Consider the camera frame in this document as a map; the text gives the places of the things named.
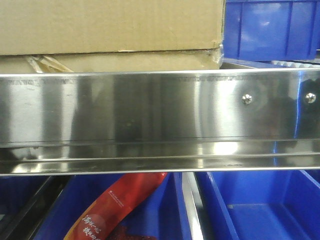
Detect brown cardboard carton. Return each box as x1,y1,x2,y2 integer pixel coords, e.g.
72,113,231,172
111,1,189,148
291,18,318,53
0,0,225,74

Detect steel shelf divider bar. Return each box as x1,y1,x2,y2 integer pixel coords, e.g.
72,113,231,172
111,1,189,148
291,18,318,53
182,172,205,240

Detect black shelf divider bar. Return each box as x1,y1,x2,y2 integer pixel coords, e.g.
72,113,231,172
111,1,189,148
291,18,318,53
0,175,71,240

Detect left silver screw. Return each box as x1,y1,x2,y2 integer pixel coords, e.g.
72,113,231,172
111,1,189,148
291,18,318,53
241,94,253,105

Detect silver screw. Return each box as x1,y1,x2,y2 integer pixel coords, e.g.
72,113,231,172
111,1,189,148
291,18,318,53
304,92,317,104
241,94,253,105

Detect blue bin lower middle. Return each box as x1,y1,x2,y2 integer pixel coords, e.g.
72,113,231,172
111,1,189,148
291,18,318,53
34,172,191,240

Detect red snack bag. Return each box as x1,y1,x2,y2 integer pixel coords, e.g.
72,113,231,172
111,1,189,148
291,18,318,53
64,172,167,240

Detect blue plastic bin upper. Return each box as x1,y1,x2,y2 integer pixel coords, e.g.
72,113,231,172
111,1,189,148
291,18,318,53
223,0,320,61

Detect blue bin lower right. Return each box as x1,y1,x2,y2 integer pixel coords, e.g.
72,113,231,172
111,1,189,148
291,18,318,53
195,170,320,240

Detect right silver screw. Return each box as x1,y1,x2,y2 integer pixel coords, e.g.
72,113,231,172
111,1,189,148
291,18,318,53
304,92,317,104

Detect blue bin lower left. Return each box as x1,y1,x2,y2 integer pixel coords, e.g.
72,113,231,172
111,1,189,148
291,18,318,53
0,176,48,215

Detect stainless steel shelf rail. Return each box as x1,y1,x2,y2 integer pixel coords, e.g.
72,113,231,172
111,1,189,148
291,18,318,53
0,68,320,176

